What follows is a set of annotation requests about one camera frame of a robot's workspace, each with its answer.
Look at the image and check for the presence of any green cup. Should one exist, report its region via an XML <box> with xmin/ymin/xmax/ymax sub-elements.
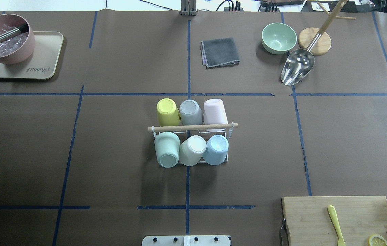
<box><xmin>154</xmin><ymin>132</ymin><xmax>180</xmax><ymax>168</ymax></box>

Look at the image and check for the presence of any pink cup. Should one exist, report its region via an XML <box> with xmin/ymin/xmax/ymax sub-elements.
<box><xmin>203</xmin><ymin>98</ymin><xmax>228</xmax><ymax>125</ymax></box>

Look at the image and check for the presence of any yellow plastic knife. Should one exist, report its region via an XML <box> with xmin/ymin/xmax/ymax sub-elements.
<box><xmin>327</xmin><ymin>205</ymin><xmax>346</xmax><ymax>246</ymax></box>

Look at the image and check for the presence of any wooden cutting board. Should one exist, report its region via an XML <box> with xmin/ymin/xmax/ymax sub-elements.
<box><xmin>282</xmin><ymin>196</ymin><xmax>387</xmax><ymax>246</ymax></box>

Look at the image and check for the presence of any white wire cup holder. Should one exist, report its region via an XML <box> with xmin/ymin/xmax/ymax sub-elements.
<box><xmin>148</xmin><ymin>123</ymin><xmax>238</xmax><ymax>165</ymax></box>

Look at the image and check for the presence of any beige serving tray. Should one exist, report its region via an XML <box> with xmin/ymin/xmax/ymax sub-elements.
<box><xmin>0</xmin><ymin>31</ymin><xmax>64</xmax><ymax>80</ymax></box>

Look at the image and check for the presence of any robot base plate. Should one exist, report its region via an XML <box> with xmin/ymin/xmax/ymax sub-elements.
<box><xmin>141</xmin><ymin>235</ymin><xmax>232</xmax><ymax>246</ymax></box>

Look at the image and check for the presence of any metal ice scoop handle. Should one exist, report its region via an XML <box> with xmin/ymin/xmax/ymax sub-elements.
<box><xmin>0</xmin><ymin>24</ymin><xmax>29</xmax><ymax>43</ymax></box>

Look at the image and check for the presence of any pink bowl with ice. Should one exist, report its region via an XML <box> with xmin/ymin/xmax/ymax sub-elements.
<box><xmin>0</xmin><ymin>14</ymin><xmax>36</xmax><ymax>64</ymax></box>

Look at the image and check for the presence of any metal scoop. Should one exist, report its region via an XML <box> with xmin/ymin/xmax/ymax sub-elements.
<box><xmin>281</xmin><ymin>33</ymin><xmax>323</xmax><ymax>86</ymax></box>

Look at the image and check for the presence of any lemon slice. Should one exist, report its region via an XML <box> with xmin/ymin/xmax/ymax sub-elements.
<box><xmin>367</xmin><ymin>234</ymin><xmax>387</xmax><ymax>246</ymax></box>

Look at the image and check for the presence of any green bowl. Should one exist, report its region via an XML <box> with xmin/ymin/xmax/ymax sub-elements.
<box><xmin>262</xmin><ymin>23</ymin><xmax>298</xmax><ymax>55</ymax></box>

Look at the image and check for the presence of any wooden mug tree stand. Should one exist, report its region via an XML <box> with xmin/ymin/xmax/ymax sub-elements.
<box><xmin>298</xmin><ymin>0</ymin><xmax>356</xmax><ymax>56</ymax></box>

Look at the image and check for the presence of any white cup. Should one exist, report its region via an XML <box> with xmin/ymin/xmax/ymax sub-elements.
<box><xmin>178</xmin><ymin>135</ymin><xmax>206</xmax><ymax>166</ymax></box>

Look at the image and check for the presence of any aluminium frame post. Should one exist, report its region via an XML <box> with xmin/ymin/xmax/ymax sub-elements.
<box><xmin>180</xmin><ymin>0</ymin><xmax>197</xmax><ymax>16</ymax></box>

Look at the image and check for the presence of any light blue cup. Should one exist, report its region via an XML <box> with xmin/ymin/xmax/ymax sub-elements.
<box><xmin>203</xmin><ymin>135</ymin><xmax>229</xmax><ymax>165</ymax></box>

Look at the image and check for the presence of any grey folded cloth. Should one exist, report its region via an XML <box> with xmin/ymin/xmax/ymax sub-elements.
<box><xmin>200</xmin><ymin>38</ymin><xmax>240</xmax><ymax>68</ymax></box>

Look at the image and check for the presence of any yellow cup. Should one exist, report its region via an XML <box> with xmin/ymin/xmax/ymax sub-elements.
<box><xmin>156</xmin><ymin>98</ymin><xmax>181</xmax><ymax>126</ymax></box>

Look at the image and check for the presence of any grey cup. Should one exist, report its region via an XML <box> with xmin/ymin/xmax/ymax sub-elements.
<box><xmin>179</xmin><ymin>99</ymin><xmax>203</xmax><ymax>125</ymax></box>

